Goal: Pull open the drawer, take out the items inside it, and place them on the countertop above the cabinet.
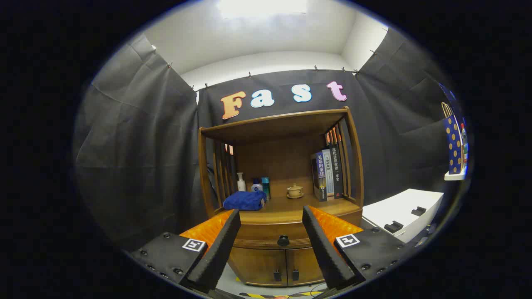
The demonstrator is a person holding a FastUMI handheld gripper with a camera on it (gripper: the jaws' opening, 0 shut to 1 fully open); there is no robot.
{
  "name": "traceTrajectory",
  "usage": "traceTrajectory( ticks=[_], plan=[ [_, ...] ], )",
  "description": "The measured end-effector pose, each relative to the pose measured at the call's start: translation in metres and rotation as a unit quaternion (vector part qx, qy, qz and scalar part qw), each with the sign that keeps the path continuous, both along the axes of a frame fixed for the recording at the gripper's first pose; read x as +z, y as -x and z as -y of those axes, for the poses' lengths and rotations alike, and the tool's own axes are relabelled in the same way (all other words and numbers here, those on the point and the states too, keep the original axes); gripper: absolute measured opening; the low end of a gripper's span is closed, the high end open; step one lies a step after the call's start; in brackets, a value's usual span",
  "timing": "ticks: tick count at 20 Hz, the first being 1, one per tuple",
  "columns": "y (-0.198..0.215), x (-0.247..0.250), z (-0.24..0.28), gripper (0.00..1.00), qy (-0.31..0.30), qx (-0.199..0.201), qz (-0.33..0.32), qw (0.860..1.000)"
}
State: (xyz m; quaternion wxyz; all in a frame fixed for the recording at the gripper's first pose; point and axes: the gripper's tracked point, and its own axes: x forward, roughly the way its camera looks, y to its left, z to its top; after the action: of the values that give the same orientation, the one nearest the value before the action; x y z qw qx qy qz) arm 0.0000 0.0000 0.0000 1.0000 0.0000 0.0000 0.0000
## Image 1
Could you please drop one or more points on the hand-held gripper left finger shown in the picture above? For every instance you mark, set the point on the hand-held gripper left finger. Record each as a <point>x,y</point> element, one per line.
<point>220,249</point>

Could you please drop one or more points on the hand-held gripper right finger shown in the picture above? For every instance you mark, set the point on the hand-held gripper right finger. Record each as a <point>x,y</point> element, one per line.
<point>322,249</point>

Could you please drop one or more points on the wooden cabinet door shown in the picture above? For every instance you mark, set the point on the wooden cabinet door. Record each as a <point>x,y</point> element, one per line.
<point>255,265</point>
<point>303,261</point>

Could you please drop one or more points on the wooden countertop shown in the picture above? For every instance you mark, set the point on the wooden countertop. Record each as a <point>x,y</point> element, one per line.
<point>282,207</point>

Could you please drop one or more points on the wooden cabinet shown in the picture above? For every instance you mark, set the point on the wooden cabinet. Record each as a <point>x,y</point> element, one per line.
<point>274,158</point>

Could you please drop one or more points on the blue folded towel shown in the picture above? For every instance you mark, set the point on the blue folded towel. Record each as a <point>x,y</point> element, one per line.
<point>245,200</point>

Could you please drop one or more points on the beige lidded teacup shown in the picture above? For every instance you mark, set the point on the beige lidded teacup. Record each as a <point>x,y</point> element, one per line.
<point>295,191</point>

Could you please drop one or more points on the white pump bottle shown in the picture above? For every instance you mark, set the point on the white pump bottle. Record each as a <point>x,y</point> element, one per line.
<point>241,185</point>

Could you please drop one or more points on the pale blue book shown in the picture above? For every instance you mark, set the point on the pale blue book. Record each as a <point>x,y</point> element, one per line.
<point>328,178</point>

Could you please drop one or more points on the white bottle with blue cap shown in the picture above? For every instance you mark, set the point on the white bottle with blue cap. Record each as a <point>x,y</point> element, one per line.
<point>257,187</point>

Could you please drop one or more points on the black book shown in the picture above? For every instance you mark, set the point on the black book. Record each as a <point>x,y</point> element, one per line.
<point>337,174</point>

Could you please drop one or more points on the teal bottle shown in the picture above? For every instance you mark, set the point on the teal bottle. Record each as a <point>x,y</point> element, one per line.
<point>266,187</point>

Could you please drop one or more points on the white box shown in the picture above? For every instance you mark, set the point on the white box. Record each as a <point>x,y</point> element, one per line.
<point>399,207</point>

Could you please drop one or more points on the black backdrop cloth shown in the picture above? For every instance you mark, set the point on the black backdrop cloth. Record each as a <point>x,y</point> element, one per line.
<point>137,145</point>

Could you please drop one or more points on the white side shelf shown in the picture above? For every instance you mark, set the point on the white side shelf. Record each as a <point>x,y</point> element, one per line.
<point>455,176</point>

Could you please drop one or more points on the blue polka-dot gift bag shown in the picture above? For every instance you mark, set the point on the blue polka-dot gift bag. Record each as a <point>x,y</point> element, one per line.
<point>454,145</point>

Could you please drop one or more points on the computer monitor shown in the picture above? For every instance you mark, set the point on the computer monitor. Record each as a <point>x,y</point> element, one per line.
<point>448,94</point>

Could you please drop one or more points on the ceiling light panel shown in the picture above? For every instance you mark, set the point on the ceiling light panel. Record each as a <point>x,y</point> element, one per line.
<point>262,7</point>

